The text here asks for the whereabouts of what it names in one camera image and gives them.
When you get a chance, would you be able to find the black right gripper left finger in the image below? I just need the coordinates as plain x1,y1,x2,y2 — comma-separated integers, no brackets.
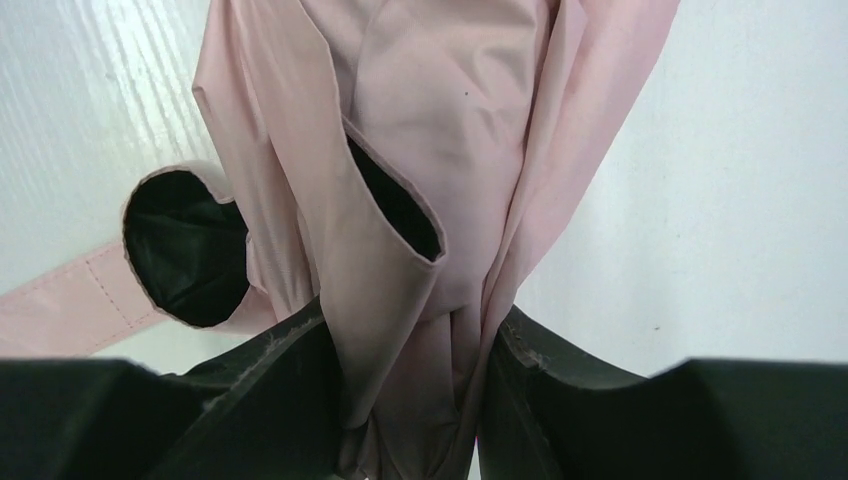
1,301,341,479

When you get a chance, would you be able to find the pink folding umbrella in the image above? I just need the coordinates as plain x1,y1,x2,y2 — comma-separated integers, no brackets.
0,0,682,480

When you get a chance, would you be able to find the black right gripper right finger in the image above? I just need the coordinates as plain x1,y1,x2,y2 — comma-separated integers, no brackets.
478,308,847,479

